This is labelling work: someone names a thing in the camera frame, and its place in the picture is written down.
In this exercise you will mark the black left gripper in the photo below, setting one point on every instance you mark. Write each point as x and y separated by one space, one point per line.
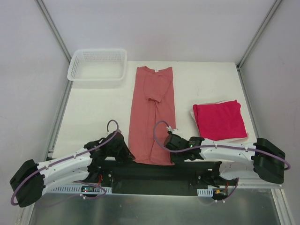
122 152

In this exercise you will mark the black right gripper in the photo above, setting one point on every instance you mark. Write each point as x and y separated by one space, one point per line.
175 152

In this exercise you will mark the salmon pink polo shirt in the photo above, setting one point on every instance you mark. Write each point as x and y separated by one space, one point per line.
153 102

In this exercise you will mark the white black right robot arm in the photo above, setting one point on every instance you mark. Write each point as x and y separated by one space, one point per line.
261 159

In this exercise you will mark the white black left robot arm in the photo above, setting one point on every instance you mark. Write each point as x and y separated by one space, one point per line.
32 180

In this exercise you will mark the folded magenta t shirt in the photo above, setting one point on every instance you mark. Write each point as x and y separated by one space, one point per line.
220 119

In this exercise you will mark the white perforated plastic basket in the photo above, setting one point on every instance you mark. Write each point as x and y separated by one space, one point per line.
97 65

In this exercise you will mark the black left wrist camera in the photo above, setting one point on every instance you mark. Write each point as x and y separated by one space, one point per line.
115 139

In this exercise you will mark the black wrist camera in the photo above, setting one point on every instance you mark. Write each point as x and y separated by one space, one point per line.
115 139
175 142

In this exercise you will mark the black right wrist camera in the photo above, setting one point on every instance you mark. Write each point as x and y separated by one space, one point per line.
175 142

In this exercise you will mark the right white slotted cable duct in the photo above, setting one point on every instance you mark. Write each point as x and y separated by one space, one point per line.
205 192

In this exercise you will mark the white slotted cable duct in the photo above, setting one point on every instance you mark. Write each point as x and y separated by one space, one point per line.
205 192
81 189

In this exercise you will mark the left white slotted cable duct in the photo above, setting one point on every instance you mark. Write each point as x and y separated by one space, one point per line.
81 189

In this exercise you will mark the right aluminium corner post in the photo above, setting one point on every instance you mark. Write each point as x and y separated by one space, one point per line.
260 31

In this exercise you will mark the aluminium corner post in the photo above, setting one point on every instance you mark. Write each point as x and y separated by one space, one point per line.
260 31
53 28

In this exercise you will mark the aluminium front frame rail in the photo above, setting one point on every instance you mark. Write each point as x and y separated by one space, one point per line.
221 172

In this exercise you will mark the left aluminium corner post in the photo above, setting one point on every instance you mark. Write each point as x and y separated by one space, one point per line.
53 28

